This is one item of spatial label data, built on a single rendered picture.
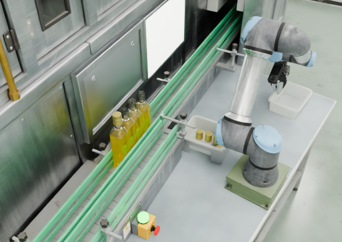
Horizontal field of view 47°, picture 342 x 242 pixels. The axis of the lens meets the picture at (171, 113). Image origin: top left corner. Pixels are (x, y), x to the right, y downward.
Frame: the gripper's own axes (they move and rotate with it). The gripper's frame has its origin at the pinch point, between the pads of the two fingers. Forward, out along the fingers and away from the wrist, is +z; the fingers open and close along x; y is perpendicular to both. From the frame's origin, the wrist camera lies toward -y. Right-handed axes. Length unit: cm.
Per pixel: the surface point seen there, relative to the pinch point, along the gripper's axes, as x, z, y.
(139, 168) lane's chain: 25, -10, -89
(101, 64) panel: 41, -52, -82
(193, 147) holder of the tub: 17, -1, -59
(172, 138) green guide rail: 20, -14, -70
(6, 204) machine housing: 41, -29, -136
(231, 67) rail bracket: 26.7, -9.5, -0.4
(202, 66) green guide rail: 35.0, -17.6, -17.6
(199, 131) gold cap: 19, -3, -50
